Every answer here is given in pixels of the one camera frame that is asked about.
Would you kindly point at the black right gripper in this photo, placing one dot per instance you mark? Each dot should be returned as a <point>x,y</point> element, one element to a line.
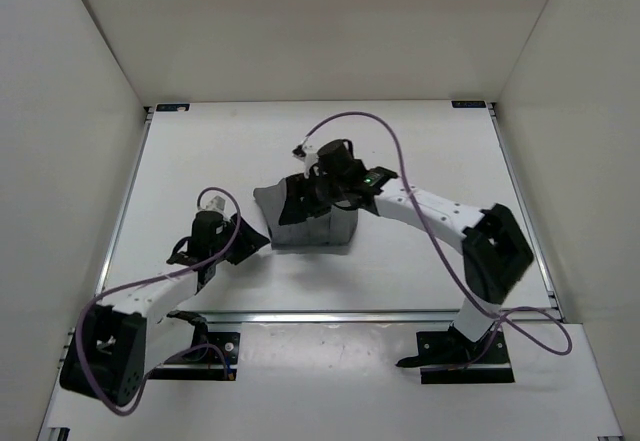
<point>297,208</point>

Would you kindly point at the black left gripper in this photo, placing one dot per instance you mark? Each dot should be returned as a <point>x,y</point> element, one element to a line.
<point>249,241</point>

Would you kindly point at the grey pleated skirt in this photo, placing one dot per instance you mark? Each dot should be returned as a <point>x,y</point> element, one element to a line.
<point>334,229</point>

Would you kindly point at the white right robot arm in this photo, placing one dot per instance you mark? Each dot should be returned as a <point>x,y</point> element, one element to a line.
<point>495,252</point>

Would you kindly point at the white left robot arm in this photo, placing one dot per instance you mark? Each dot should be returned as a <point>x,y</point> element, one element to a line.
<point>120,342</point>

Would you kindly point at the left corner label sticker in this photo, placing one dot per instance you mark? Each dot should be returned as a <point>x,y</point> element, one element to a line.
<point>172,107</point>

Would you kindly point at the corner label sticker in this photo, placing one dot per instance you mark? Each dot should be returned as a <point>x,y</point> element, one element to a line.
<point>468,104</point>
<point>172,107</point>

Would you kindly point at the right corner label sticker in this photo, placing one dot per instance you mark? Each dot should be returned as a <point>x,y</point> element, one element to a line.
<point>468,104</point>

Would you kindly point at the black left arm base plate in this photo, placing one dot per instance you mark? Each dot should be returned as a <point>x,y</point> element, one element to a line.
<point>183,345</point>

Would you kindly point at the aluminium table edge rail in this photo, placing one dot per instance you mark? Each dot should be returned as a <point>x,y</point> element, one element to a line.
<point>328,317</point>

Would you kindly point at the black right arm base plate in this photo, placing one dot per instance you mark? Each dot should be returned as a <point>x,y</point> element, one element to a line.
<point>446,357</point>

